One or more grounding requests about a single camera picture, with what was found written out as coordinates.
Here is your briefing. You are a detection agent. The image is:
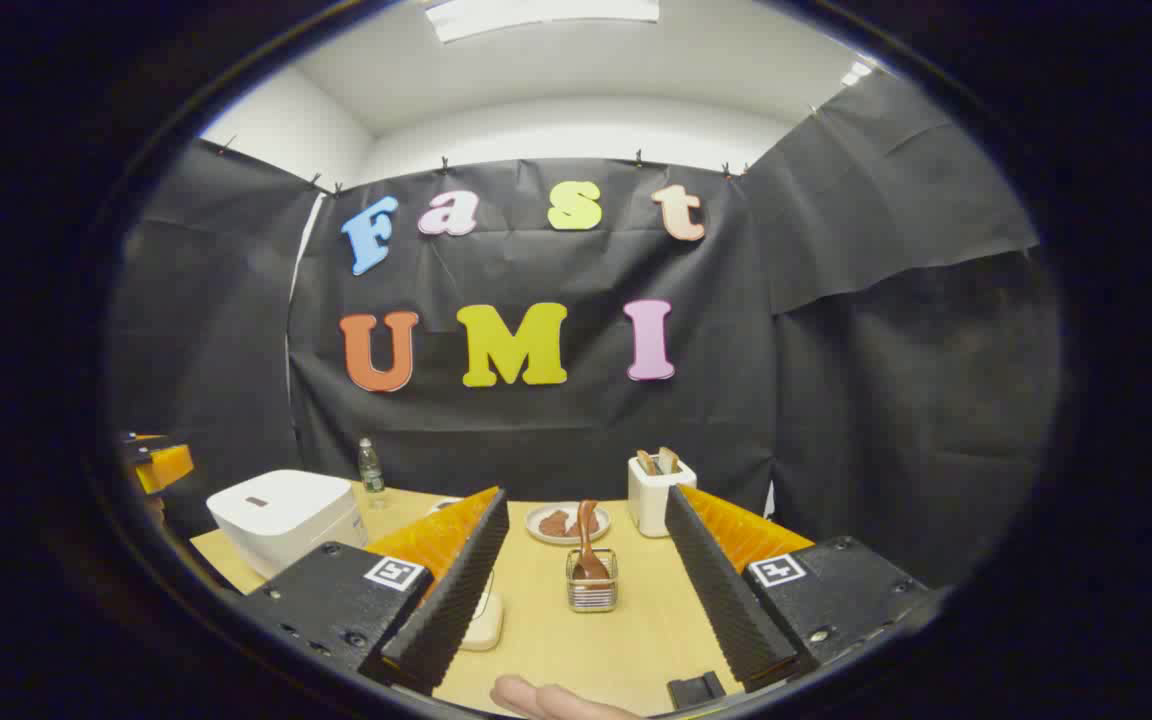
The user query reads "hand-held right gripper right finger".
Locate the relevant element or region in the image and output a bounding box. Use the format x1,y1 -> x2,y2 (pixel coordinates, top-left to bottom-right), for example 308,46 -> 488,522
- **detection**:
664,484 -> 937,693

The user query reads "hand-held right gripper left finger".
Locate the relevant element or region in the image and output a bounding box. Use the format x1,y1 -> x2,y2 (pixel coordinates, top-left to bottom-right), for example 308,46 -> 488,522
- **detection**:
236,487 -> 512,698

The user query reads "clear plastic rice container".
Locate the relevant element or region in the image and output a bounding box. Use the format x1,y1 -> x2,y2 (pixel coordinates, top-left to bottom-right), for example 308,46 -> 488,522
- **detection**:
458,572 -> 505,653

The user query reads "white rice cooker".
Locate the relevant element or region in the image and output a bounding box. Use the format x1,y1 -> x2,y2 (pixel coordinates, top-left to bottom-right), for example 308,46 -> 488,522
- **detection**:
206,469 -> 369,581

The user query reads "wire chopstick holder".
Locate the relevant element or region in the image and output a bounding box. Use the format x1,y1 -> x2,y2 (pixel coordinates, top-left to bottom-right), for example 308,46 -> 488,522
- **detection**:
566,548 -> 620,613

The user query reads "brown wooden spoon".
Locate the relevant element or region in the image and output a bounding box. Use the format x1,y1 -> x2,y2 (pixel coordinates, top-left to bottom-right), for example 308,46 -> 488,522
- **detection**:
572,499 -> 612,583

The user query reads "white round plate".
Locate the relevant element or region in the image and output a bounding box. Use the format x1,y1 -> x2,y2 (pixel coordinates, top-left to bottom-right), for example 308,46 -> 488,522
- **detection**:
524,502 -> 612,546

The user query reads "white toaster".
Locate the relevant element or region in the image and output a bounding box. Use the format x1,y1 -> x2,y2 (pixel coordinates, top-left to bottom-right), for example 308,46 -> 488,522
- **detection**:
627,455 -> 698,539

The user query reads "clear plastic water bottle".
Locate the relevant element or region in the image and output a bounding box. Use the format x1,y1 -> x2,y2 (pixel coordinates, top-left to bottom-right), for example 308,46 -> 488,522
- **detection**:
357,437 -> 386,496

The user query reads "black backdrop cloth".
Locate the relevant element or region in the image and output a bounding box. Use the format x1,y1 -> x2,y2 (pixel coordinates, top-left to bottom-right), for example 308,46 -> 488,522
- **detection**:
106,75 -> 1067,591

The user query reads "large ceiling light panel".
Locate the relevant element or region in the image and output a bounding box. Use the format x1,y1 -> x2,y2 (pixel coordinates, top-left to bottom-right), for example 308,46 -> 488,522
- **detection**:
424,0 -> 660,44

